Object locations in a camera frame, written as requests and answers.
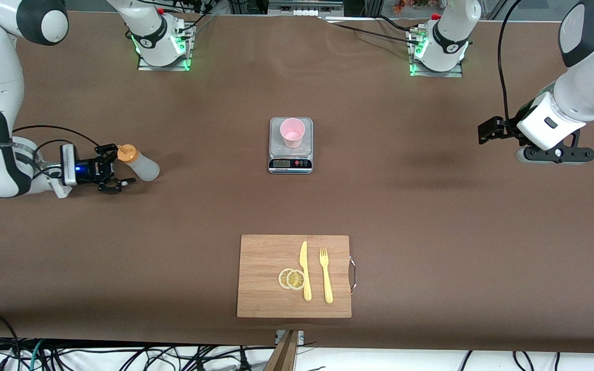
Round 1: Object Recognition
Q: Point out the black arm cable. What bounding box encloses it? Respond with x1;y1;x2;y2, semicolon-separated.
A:
12;125;102;155
497;0;524;127

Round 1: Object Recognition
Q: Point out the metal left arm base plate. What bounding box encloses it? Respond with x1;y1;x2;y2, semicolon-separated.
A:
409;28;464;78

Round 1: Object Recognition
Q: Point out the small metal bracket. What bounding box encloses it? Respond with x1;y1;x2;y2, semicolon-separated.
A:
275;330;305;345

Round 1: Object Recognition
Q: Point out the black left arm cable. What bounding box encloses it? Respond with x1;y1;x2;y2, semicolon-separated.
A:
497;0;524;127

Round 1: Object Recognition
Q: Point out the white power strip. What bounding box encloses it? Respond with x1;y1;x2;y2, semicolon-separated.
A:
269;0;344;17

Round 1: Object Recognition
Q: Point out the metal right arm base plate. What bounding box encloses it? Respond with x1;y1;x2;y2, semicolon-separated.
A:
137;21;193;72

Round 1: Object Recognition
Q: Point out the translucent squeeze bottle orange cap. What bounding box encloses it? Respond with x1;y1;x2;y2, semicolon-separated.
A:
117;144;160;182

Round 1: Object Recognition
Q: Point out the wooden post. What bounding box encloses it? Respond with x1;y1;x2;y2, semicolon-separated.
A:
263;330;299;371

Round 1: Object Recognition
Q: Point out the brown table cover sheet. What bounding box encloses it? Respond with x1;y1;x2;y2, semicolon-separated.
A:
0;9;594;354

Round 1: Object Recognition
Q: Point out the yellow plastic knife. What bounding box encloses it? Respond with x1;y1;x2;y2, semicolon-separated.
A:
299;241;312;302

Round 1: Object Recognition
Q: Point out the wooden cutting board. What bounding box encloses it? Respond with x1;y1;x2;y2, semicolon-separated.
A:
237;234;357;318

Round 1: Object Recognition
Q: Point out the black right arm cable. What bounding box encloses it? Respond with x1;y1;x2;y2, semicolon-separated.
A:
12;125;102;155

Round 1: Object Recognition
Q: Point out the pink plastic cup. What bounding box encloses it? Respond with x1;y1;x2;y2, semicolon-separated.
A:
280;118;306;149

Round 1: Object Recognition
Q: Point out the black cable on table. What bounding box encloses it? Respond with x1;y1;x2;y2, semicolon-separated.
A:
323;15;424;47

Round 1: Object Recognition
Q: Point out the silver digital kitchen scale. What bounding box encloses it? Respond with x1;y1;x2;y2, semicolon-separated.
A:
268;117;314;175

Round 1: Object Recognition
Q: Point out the teal floor cable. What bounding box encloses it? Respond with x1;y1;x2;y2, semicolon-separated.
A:
29;339;47;371

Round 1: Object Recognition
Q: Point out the small orange object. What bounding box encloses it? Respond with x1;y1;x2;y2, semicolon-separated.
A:
392;0;432;13

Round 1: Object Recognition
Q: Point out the black base cable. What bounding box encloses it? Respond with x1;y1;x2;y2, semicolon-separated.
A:
171;0;216;39

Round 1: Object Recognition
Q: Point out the yellow plastic fork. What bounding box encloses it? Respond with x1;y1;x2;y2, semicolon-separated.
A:
319;247;334;304

